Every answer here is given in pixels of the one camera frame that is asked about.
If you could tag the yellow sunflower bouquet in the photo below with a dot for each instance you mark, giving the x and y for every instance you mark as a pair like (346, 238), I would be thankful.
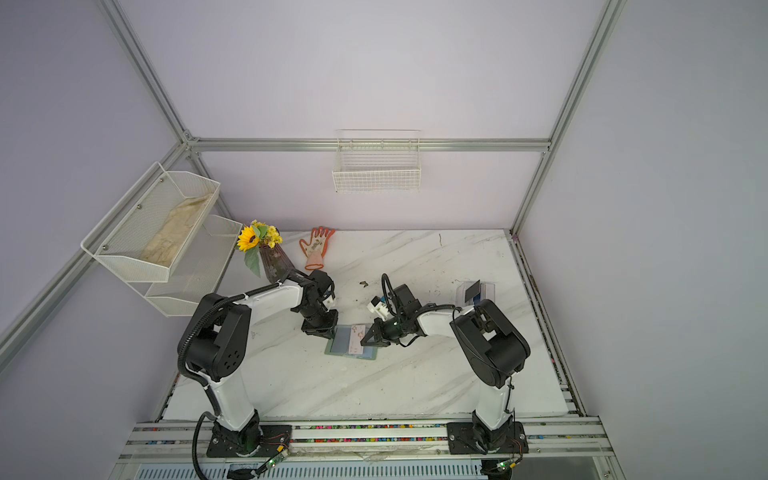
(251, 237)

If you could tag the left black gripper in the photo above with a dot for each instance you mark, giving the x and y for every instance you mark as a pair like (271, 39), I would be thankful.
(327, 330)

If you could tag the lower white mesh shelf basket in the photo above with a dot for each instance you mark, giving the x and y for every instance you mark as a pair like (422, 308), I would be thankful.
(200, 268)

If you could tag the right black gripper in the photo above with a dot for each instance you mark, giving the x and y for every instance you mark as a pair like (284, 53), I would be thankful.
(377, 337)

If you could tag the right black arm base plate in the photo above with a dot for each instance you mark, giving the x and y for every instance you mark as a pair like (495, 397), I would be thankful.
(476, 438)

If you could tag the beige cloth glove in basket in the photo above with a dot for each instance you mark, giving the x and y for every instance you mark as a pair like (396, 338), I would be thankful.
(167, 242)

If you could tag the clear acrylic card box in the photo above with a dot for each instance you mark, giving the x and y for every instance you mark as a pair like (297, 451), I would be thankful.
(489, 289)

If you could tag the white wire wall basket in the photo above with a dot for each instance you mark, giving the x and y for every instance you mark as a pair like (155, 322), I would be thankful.
(377, 161)

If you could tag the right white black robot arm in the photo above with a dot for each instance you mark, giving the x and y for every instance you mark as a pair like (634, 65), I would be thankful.
(493, 347)

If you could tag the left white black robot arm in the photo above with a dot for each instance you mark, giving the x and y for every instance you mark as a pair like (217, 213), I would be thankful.
(213, 347)

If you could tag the white mesh shelf basket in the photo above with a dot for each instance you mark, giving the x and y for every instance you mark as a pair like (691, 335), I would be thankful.
(200, 268)
(119, 238)

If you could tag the orange white work glove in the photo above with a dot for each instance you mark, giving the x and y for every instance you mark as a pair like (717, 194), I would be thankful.
(315, 248)

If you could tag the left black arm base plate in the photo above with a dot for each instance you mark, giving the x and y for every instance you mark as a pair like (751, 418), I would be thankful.
(262, 441)

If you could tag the white floral credit card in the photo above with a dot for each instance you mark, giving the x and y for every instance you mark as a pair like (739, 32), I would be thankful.
(356, 336)

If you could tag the dark glass vase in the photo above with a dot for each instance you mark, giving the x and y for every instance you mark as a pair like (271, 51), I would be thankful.
(275, 261)

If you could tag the upper white mesh shelf basket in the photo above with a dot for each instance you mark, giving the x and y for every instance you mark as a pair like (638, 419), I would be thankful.
(119, 238)

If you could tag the stack of assorted cards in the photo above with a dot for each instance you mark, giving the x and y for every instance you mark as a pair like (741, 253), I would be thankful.
(473, 292)

